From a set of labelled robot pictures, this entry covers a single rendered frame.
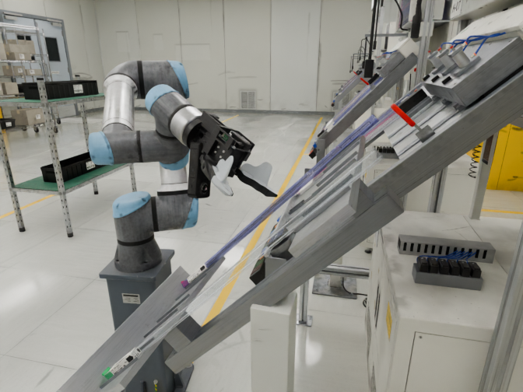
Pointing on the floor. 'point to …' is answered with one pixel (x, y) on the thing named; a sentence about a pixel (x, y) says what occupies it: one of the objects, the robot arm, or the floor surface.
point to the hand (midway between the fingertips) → (255, 199)
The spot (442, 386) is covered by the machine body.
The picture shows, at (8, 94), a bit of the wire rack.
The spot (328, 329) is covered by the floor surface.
